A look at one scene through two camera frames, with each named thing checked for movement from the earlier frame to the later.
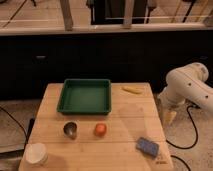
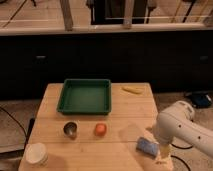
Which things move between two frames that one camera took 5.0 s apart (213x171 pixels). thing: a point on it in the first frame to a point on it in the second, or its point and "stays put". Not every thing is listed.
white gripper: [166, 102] to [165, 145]
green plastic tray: [85, 96] stays put
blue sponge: [148, 147] stays put
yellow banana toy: [134, 90] stays put
